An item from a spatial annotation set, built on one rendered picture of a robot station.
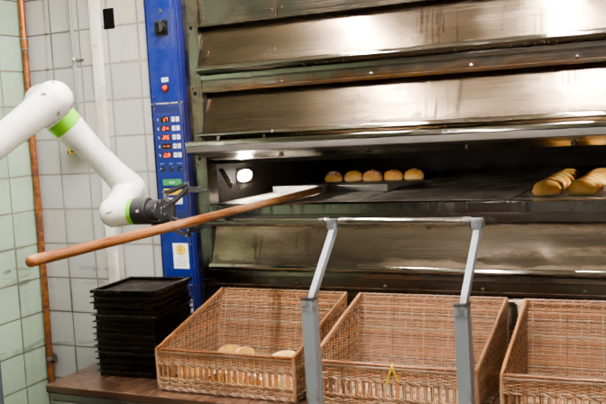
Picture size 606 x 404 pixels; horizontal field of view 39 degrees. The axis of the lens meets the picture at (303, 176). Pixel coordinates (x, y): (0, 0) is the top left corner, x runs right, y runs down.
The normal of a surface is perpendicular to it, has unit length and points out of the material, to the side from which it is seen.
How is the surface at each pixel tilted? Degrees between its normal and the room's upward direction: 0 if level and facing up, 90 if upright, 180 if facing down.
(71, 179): 90
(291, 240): 70
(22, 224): 90
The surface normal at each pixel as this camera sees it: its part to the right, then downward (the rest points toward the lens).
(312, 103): -0.43, -0.26
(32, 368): 0.90, -0.02
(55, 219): -0.43, 0.09
